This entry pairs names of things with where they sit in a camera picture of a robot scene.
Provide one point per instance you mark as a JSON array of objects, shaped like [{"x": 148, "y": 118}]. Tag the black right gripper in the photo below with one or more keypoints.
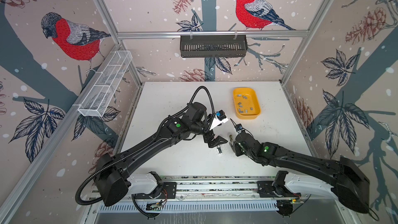
[{"x": 237, "y": 151}]

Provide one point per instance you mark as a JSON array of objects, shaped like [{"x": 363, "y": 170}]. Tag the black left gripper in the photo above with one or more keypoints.
[{"x": 215, "y": 141}]

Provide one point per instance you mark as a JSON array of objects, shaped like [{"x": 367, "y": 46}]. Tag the beige olive mini stapler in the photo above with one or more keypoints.
[{"x": 231, "y": 139}]

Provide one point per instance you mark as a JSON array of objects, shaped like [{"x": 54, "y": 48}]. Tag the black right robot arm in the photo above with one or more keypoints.
[{"x": 349, "y": 183}]

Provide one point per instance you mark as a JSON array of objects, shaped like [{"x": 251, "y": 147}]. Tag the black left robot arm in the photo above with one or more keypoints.
[{"x": 112, "y": 179}]

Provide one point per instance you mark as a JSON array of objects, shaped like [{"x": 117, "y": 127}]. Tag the yellow plastic tray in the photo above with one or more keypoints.
[{"x": 252, "y": 101}]

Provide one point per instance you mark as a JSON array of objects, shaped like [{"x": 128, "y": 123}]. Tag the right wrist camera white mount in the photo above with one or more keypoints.
[{"x": 238, "y": 128}]

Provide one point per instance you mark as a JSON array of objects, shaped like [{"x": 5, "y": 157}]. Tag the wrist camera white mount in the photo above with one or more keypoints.
[
  {"x": 238, "y": 128},
  {"x": 219, "y": 118}
]

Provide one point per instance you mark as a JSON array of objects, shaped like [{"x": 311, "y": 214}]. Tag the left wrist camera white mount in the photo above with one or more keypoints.
[{"x": 219, "y": 118}]

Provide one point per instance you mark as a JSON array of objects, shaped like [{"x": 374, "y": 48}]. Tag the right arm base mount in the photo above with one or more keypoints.
[{"x": 278, "y": 189}]

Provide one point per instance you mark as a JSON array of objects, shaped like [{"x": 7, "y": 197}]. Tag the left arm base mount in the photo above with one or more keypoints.
[{"x": 150, "y": 186}]

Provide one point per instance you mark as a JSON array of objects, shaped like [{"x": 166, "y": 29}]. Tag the black hanging wire basket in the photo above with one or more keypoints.
[{"x": 213, "y": 46}]

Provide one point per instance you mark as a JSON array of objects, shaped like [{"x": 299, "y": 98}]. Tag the white wire mesh basket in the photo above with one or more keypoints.
[{"x": 100, "y": 95}]

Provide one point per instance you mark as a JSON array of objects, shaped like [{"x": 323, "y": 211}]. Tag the aluminium cage frame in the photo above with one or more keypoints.
[{"x": 29, "y": 178}]

